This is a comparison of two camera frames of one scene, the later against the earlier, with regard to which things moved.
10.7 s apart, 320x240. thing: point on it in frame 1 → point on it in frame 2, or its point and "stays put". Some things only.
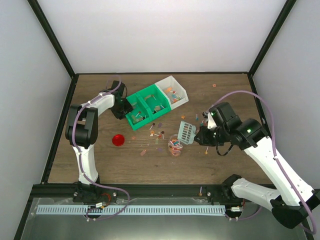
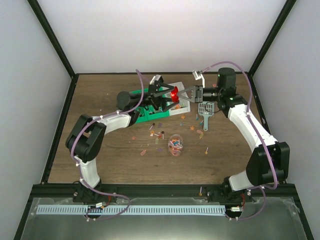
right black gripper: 202,138 → 195,89
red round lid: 118,140 → 174,95
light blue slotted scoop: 186,132 → 206,109
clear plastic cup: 175,145 stays put
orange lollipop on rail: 200,194 stays put
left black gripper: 128,109 → 154,95
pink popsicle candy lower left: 142,152 stays put
